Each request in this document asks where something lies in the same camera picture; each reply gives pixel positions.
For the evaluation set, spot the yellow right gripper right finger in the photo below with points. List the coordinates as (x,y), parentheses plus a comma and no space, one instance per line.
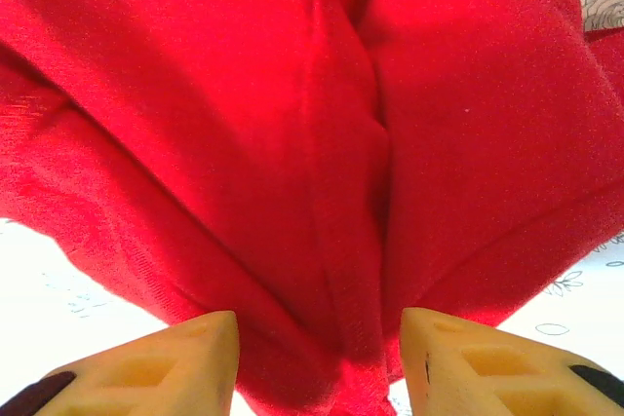
(487,377)

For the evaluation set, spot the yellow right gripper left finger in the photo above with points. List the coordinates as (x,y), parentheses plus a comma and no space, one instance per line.
(146,377)

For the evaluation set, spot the red t-shirt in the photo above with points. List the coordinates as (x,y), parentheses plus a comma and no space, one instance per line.
(292,119)

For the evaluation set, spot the floral tablecloth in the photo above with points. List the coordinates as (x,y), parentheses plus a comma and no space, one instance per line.
(49,289)

